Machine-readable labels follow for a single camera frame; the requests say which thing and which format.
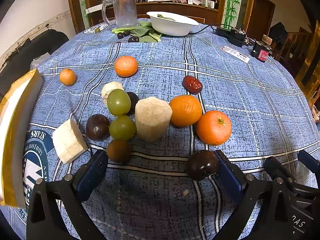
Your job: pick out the blocky peeled sugarcane piece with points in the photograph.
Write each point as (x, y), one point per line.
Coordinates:
(68, 143)

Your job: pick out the black sofa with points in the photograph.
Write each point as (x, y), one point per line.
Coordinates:
(32, 47)

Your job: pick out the white bowl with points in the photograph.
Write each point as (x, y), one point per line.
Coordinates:
(172, 27)

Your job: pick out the large round sugarcane piece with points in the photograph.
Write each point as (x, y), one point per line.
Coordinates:
(153, 118)

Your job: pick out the yellow-rimmed white tray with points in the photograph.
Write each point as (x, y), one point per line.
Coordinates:
(15, 130)

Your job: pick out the black charger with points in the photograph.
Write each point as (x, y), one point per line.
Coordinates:
(237, 36)

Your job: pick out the blue printed tablecloth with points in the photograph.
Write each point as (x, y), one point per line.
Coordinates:
(155, 205)

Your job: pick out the wooden door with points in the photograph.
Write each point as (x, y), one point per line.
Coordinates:
(260, 12)

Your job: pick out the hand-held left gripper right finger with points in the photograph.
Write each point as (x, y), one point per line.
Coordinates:
(228, 177)

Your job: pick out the black power strip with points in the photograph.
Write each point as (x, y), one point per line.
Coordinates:
(222, 31)

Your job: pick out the black battery box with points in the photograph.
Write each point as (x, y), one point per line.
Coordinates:
(261, 52)

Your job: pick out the brown round fruit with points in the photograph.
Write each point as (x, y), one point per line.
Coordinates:
(119, 151)

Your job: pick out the red date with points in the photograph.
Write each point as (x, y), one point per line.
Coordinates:
(192, 84)

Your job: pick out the white shelf board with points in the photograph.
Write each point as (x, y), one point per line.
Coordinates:
(93, 10)

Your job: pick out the small orange mandarin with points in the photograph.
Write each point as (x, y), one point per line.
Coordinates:
(67, 77)

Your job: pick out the green leaves in bowl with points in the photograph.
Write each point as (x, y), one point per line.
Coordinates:
(165, 18)

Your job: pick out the small dark grape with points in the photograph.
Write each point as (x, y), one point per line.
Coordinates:
(133, 39)
(126, 33)
(120, 35)

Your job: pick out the crumpled clear plastic bag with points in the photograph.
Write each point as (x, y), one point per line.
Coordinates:
(38, 59)

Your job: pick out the bamboo print panel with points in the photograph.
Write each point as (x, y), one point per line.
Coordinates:
(81, 0)
(232, 2)

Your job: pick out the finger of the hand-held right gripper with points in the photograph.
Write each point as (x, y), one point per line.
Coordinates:
(275, 166)
(308, 158)

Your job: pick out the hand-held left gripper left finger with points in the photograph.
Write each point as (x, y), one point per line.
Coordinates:
(93, 176)

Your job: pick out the small peeled sugarcane piece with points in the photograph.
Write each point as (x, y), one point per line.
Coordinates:
(110, 88)

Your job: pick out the wooden cabinet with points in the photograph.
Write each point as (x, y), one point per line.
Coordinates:
(212, 12)

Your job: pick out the black bag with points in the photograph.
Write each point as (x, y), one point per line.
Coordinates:
(277, 33)

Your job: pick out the white paper tag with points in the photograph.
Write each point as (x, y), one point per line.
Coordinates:
(235, 53)

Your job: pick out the leafy green vegetable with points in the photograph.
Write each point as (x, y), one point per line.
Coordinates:
(145, 31)

